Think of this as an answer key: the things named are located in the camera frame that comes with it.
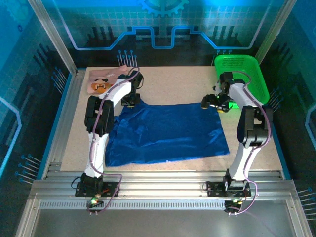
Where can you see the small LED circuit board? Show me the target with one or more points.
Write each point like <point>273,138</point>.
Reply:
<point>234,202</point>
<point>93,201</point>

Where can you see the blue t-shirt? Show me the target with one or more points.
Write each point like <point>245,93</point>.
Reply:
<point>168,130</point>

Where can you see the aluminium side rail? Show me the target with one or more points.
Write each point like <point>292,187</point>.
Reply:
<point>64,118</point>

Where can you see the aluminium frame rail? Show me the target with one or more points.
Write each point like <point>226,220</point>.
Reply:
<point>160,187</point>

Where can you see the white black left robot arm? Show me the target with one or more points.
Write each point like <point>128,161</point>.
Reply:
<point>98,148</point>

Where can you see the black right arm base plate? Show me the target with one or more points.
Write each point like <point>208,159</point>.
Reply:
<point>213,190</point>

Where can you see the grey metal panel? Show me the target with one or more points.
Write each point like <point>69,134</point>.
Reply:
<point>158,222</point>

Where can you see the pink pixel-print t-shirt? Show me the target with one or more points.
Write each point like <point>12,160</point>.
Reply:
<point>98,79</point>

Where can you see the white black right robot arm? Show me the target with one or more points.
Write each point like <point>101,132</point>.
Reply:
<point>243,158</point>

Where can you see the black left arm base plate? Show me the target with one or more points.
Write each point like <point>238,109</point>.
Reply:
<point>111,191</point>

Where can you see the aluminium frame post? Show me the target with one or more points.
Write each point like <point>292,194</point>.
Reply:
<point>275,32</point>
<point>53,37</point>

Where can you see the green plastic basket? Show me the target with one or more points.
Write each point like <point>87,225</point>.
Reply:
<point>254,71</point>

